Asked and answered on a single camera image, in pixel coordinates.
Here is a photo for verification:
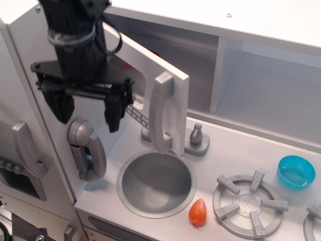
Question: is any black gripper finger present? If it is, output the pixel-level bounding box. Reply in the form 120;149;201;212
42;90;74;124
104;86;128;133

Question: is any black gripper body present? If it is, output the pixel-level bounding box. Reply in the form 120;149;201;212
30;42;133;100

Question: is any white microwave door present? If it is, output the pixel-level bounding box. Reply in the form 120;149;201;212
103;24;189;156

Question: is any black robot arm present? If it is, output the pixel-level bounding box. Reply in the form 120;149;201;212
31;1;134;132

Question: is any red felt chili pepper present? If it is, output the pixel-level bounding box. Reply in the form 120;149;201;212
107;54;137;70

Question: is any grey toy telephone handset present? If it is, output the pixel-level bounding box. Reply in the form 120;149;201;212
68;118;106;182

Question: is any grey ice dispenser panel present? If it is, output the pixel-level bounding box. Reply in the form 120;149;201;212
1;157;47;201

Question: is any grey toy faucet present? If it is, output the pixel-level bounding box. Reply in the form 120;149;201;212
141;123;210;156

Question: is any silver round sink basin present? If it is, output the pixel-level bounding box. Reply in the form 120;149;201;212
116;150;197;219

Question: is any orange plastic egg toy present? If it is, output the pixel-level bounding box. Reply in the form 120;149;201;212
189;198;207;225

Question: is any grey stove burner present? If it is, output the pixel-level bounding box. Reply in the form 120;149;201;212
213;171;289;239
303;202;320;241

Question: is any turquoise plastic bowl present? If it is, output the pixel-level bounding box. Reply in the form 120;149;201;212
277;155;316;190

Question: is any grey oven door handle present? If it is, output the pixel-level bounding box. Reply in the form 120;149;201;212
64;226;75;241

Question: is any black braided cable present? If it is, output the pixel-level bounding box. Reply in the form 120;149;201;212
0;220;13;241

